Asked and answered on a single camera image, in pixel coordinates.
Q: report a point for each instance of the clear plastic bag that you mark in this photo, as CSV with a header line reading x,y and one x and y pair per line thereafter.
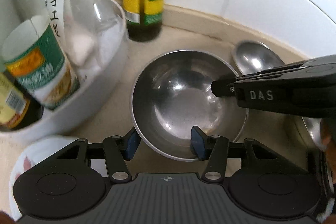
x,y
78,40

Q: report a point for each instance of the yellow cap vinegar bottle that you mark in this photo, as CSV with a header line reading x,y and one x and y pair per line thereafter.
x,y
13,103

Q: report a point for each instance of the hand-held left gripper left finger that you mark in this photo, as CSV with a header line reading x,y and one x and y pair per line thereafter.
x,y
132,145

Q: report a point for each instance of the stainless steel bowl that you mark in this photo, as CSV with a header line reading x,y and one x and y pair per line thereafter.
x,y
311,129
173,98
252,58

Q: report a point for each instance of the person's right hand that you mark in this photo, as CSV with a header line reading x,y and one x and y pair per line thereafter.
x,y
328,134

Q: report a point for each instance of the white two-tier condiment rack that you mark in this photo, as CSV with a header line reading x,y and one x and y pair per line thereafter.
x,y
86,100

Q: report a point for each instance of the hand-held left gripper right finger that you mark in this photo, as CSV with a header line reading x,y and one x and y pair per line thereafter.
x,y
199,142

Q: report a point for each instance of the small white floral plate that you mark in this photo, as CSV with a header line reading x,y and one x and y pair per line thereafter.
x,y
26,150

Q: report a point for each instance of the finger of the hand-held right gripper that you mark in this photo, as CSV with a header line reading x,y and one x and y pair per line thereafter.
x,y
223,87

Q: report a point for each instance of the purple green label sauce bottle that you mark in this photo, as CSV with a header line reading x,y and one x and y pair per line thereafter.
x,y
44,69

